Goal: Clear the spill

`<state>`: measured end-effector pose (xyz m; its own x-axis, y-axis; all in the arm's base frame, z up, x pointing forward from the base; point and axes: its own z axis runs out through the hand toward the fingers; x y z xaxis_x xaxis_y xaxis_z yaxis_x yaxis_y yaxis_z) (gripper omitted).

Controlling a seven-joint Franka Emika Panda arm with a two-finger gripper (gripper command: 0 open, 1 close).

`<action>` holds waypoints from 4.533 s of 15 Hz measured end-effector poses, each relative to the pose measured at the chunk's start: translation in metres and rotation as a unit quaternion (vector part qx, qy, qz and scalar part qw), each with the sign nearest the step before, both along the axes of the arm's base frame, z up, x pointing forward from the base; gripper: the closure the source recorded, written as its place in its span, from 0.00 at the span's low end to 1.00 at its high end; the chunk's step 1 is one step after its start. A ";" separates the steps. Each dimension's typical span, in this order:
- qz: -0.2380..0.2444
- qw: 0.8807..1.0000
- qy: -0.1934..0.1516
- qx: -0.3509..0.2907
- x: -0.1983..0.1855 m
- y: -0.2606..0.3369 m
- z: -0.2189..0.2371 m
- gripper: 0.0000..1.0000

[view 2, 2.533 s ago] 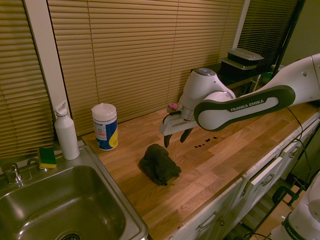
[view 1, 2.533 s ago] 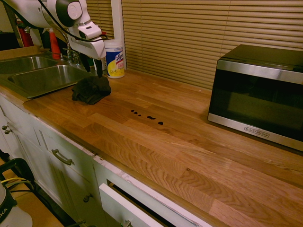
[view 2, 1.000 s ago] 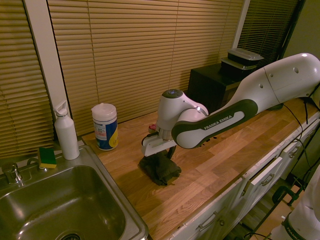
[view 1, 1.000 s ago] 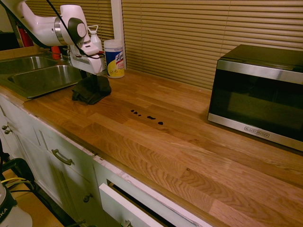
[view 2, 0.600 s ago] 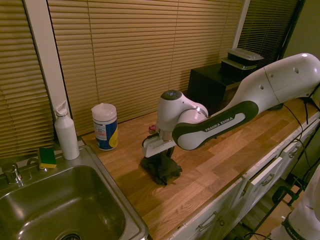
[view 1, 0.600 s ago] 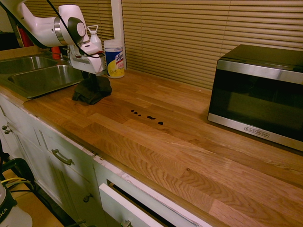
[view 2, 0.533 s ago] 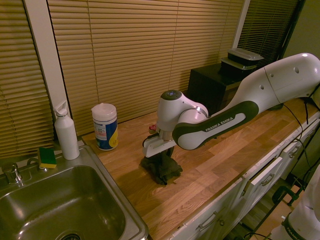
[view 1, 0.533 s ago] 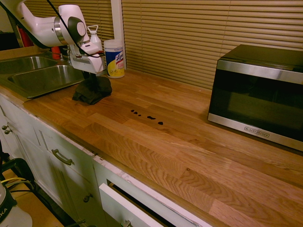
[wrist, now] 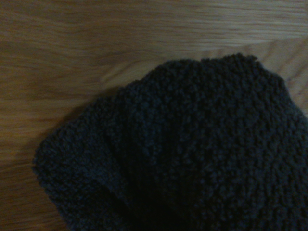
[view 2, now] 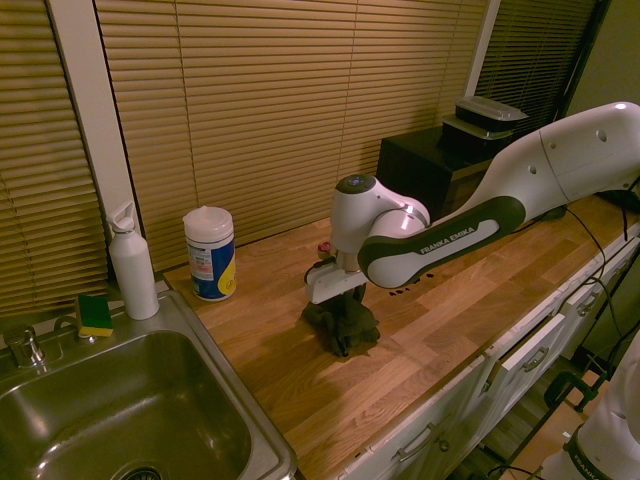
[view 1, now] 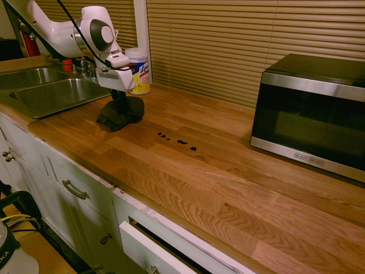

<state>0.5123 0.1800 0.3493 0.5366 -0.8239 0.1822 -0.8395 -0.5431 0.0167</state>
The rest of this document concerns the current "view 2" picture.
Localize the wide beige window blind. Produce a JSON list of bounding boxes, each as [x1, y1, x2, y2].
[[93, 0, 490, 274]]

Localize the stainless steel sink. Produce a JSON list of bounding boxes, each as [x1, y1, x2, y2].
[[0, 289, 299, 480]]

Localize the wrist camera with red part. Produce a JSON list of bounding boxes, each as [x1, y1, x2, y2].
[[313, 241, 342, 272]]

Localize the metal open drawer handle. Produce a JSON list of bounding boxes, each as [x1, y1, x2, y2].
[[521, 347, 550, 372]]

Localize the black lidded food container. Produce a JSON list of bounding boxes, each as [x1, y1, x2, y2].
[[440, 113, 514, 152], [453, 95, 530, 133]]

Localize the white kitchen cabinet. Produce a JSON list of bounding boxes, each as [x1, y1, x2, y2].
[[343, 232, 640, 480]]

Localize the narrow beige window blind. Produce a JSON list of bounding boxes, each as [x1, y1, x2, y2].
[[0, 0, 110, 320]]

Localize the dark shaded window blind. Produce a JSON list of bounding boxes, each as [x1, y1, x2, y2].
[[473, 0, 600, 136]]

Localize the disinfecting wipes canister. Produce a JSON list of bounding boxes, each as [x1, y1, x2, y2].
[[182, 204, 237, 303]]

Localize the green and yellow sponge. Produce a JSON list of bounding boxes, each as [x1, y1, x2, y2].
[[75, 293, 114, 340]]

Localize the black and green clamp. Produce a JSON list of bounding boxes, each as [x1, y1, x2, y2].
[[543, 370, 614, 415]]

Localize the open white drawer front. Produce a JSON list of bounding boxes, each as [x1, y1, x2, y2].
[[498, 311, 570, 387]]

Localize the metal drawer bar handle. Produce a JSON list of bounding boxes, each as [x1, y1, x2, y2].
[[574, 293, 600, 317], [396, 422, 437, 465]]

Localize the black microwave oven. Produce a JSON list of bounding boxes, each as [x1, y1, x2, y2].
[[375, 130, 506, 227]]

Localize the dark spilled crumbs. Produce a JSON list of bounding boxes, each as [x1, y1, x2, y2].
[[387, 272, 436, 298]]

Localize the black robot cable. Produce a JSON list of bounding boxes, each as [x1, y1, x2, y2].
[[563, 189, 640, 351]]

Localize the dark cloth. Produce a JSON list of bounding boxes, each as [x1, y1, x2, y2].
[[300, 293, 382, 359]]

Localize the white window frame post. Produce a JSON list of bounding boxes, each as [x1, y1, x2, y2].
[[43, 0, 147, 242], [463, 0, 502, 100]]

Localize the black camera stand pole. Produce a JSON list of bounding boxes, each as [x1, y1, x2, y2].
[[561, 0, 612, 120]]

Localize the white water bottle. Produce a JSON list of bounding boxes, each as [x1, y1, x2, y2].
[[106, 200, 161, 322]]

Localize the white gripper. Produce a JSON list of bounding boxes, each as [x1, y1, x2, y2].
[[304, 259, 367, 312]]

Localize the chrome faucet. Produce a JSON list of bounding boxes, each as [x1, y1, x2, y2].
[[2, 315, 76, 371]]

